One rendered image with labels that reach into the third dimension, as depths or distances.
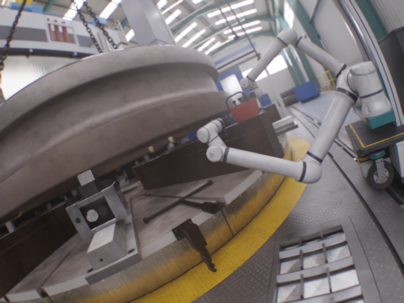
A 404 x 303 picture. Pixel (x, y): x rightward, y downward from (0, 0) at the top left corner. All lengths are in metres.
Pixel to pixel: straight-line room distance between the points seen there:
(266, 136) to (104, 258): 1.27
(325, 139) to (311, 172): 0.24
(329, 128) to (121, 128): 1.46
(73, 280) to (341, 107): 1.85
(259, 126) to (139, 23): 6.27
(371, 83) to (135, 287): 1.73
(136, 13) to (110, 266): 7.19
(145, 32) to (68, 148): 5.74
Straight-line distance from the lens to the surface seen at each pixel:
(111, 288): 1.39
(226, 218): 1.44
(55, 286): 1.49
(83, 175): 1.56
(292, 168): 1.15
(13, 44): 5.31
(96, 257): 1.10
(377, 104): 1.23
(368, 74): 1.22
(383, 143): 1.24
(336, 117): 1.32
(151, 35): 6.90
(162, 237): 1.24
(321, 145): 1.30
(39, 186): 1.85
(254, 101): 1.60
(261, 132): 1.54
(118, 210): 1.35
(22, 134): 2.12
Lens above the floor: 0.73
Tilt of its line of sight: 5 degrees down
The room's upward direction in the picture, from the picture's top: 25 degrees counter-clockwise
